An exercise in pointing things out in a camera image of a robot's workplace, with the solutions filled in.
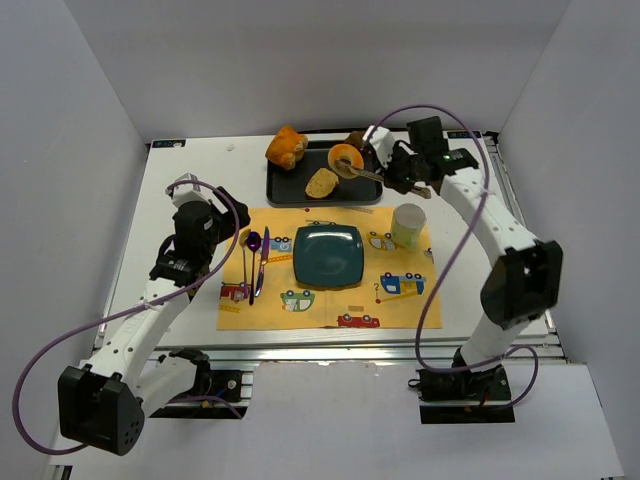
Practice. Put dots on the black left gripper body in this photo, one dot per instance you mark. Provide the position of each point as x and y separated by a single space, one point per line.
232 214

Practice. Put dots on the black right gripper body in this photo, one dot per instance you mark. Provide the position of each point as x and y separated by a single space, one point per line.
396 175

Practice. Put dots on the metal serving tongs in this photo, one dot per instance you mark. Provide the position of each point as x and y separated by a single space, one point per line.
370 175

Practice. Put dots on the orange glazed donut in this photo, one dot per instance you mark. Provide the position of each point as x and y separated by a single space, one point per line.
342 158

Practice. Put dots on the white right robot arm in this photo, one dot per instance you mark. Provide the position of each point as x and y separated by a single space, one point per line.
525 272

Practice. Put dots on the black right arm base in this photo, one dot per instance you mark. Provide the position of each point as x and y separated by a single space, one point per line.
463 398

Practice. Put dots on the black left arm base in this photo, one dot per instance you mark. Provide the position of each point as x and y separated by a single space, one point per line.
218 392

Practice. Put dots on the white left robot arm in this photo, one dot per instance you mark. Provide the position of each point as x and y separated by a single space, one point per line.
105 402

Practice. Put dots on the sliced bread piece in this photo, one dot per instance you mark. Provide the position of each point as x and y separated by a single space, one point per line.
322 184

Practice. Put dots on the orange bread roll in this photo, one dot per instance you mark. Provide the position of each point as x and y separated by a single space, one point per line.
287 148

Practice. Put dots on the light green mug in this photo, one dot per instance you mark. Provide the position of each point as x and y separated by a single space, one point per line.
408 221

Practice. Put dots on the brown chocolate croissant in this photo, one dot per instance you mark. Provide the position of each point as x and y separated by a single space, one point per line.
356 140

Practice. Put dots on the gold spoon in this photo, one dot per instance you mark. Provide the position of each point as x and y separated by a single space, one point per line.
243 241

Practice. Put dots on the purple spoon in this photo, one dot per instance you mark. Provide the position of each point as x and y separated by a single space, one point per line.
254 242

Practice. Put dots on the yellow car-print placemat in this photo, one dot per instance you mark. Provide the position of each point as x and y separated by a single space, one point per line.
391 295

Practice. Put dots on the iridescent table knife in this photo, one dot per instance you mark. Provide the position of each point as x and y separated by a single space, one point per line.
265 249

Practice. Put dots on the teal square plate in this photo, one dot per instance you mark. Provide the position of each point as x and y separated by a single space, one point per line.
328 256

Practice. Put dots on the black baking tray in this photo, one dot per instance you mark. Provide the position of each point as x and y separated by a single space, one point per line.
286 188

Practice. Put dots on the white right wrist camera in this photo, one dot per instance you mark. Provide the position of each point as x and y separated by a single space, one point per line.
381 141

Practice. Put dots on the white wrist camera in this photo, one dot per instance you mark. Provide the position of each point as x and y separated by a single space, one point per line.
381 141
185 191

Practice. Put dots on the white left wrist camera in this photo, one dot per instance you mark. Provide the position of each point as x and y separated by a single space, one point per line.
185 191

